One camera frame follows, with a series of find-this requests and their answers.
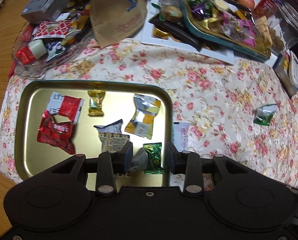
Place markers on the tan snack packet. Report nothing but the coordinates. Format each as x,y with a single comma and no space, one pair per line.
263,31

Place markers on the white yellow candy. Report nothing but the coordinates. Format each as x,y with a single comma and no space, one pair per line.
220,5

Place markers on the kraft paper bag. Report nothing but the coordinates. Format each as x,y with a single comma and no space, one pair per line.
116,17

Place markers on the white wrapped roll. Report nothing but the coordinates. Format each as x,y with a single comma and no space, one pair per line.
38,48

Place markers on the cluster of purple candies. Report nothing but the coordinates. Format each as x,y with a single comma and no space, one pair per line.
197,6

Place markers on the clear cookie packet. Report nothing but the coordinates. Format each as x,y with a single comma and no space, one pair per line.
171,13

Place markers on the red lattice print packet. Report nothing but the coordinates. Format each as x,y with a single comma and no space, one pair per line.
52,28

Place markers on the floral tablecloth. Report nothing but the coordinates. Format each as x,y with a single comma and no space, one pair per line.
214,85

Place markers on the white rectangular tray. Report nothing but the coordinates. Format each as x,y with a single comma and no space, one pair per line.
149,35

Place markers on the green foil candy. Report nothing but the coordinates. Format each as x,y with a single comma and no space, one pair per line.
152,157

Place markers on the white red snack packet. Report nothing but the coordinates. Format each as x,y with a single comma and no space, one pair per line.
68,105

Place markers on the blue cartoon snack packet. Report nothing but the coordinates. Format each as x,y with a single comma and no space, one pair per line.
55,50

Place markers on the white snack stick packet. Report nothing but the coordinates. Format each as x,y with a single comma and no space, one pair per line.
181,135

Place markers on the gold foil candy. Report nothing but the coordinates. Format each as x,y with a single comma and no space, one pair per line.
96,102

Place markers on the glass dish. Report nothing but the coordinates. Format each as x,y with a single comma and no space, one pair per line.
33,70

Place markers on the red strawberry candy packet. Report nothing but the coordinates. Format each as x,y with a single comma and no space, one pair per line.
53,132

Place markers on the clear wrapped dark snack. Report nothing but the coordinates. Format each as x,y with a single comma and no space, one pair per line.
235,33

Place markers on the pink snack packet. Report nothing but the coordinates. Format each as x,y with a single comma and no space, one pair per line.
240,30

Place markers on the duck print box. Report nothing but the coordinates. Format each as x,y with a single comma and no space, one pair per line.
283,75

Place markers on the grey cardboard box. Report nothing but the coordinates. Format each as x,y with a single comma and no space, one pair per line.
43,5

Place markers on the red apple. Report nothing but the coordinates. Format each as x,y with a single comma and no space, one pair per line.
246,2

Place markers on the gold wrapped chocolate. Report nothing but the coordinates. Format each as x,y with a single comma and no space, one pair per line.
160,33

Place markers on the black plastic tray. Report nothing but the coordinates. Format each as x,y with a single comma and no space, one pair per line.
179,32

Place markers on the red canister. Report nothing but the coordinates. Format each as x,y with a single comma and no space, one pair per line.
268,3

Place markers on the yellow grey snack packet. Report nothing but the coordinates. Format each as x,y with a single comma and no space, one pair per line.
144,117

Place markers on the green white snack packet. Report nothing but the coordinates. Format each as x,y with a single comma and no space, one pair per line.
264,115

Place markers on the shallow gold tin tray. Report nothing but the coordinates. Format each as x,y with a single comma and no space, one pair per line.
33,160

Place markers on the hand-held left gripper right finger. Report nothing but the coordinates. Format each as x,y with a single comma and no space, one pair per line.
172,157

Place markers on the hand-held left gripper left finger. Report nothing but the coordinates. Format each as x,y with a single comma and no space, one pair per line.
126,155

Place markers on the glass cookie jar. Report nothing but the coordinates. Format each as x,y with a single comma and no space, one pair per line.
289,27

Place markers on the candy-filled teal tin tray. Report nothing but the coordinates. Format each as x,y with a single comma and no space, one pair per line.
214,35

